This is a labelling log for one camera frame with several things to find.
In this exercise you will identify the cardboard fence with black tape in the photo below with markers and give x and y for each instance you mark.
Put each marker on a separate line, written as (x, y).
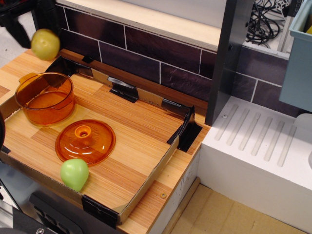
(132, 179)

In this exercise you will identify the light blue plastic bin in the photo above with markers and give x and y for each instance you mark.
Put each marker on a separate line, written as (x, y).
(297, 85)

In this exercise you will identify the dark grey left post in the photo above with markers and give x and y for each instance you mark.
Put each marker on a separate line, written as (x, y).
(45, 43)

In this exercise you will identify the dark grey right post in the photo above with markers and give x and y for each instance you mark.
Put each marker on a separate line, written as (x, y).
(233, 34)

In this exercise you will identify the white sink drainboard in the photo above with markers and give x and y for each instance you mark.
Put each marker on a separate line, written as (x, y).
(262, 159)

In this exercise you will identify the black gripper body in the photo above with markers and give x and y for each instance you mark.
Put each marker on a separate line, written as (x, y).
(12, 9)

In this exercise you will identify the green toy pear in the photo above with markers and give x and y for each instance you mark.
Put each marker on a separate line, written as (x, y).
(74, 173)

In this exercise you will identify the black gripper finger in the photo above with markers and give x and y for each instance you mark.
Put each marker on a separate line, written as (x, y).
(47, 19)
(17, 31)

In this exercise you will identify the orange transparent pot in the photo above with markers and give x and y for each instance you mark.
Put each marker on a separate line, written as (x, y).
(46, 98)

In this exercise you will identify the orange transparent pot lid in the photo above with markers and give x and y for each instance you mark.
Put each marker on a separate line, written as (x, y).
(90, 140)

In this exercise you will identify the dark grey post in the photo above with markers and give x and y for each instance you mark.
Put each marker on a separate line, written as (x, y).
(45, 43)
(233, 34)

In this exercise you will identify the yellow toy potato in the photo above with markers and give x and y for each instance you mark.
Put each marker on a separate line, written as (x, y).
(45, 44)

